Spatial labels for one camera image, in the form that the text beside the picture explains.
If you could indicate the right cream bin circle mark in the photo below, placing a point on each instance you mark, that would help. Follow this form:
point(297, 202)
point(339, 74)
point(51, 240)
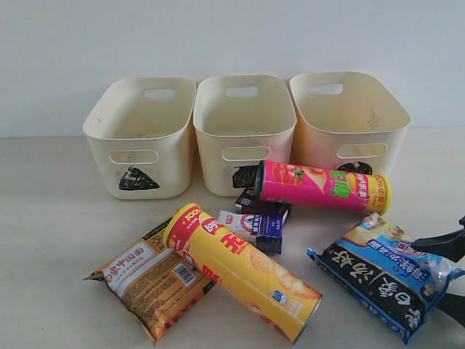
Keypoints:
point(344, 117)

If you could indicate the pink chips can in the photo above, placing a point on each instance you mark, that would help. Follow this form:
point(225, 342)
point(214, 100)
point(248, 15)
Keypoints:
point(325, 188)

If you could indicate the blue black noodle packet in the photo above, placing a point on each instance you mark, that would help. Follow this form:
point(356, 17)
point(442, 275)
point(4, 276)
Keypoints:
point(375, 262)

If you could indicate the middle cream bin square mark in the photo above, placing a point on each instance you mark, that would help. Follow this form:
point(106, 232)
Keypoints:
point(240, 120)

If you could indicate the orange noodle packet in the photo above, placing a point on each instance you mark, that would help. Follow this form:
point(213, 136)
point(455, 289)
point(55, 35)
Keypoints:
point(156, 284)

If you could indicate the left cream bin triangle mark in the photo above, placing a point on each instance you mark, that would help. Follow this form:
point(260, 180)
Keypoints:
point(141, 136)

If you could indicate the purple drink carton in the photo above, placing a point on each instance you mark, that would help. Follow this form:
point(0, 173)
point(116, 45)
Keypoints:
point(247, 203)

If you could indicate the white blue milk carton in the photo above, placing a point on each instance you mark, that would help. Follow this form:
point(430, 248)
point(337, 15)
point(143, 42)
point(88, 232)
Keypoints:
point(265, 232)

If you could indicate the yellow chips can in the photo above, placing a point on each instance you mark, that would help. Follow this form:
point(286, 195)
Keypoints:
point(266, 288)

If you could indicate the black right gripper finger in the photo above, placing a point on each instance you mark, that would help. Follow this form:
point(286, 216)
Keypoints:
point(454, 306)
point(450, 246)

